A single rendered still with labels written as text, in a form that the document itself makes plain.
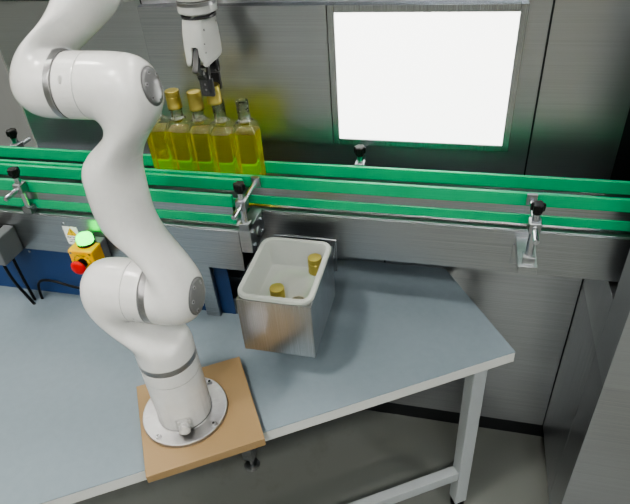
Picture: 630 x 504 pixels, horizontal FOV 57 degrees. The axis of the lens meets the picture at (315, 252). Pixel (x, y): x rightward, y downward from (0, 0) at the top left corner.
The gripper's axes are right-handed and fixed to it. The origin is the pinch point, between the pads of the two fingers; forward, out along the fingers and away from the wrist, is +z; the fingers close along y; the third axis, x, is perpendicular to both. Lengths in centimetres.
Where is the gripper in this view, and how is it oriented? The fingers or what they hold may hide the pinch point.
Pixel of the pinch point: (211, 83)
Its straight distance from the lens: 138.9
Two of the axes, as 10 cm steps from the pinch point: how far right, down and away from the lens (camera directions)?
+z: 0.6, 7.9, 6.0
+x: 9.7, 0.9, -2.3
